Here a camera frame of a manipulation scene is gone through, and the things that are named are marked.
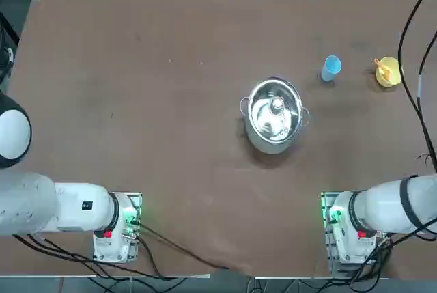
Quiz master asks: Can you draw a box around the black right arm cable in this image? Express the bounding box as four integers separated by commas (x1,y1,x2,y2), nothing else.
397,0,437,173

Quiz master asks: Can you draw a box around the glass pot lid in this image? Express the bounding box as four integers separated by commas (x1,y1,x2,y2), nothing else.
247,77,305,143

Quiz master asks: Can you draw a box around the black frame bar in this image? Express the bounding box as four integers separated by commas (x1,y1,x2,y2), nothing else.
0,9,20,48

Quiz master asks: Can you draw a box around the black table cable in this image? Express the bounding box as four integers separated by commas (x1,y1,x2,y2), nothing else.
136,223,230,270

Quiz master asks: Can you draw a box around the stainless steel pot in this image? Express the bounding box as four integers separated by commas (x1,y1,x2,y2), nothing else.
240,76,311,155

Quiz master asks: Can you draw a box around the black cable with white label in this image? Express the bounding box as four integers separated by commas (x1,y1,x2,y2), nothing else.
417,28,437,168

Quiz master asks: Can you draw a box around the blue plastic cup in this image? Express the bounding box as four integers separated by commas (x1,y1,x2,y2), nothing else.
320,55,343,83

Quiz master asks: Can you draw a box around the black base cable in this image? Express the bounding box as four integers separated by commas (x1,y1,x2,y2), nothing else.
350,217,437,280
12,233,171,279

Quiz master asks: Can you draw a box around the yellow plastic bowl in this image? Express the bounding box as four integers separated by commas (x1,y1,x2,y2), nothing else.
374,56,404,88

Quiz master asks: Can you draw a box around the black right base cable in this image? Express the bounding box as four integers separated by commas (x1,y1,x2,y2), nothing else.
350,217,437,280

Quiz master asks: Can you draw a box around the black left base cable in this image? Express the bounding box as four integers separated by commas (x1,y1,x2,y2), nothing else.
12,233,171,279

